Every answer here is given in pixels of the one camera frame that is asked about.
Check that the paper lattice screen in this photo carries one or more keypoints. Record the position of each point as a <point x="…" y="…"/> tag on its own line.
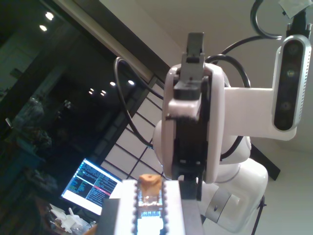
<point x="127" y="156"/>

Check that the gripper camera bar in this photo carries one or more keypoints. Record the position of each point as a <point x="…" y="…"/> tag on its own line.
<point x="288" y="85"/>

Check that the black stand leg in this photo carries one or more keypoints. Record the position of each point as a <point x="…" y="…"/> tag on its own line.
<point x="258" y="215"/>

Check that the white plastic parts pile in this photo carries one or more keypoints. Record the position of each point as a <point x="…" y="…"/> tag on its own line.
<point x="71" y="218"/>

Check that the computer monitor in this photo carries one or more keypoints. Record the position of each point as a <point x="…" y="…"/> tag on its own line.
<point x="83" y="186"/>

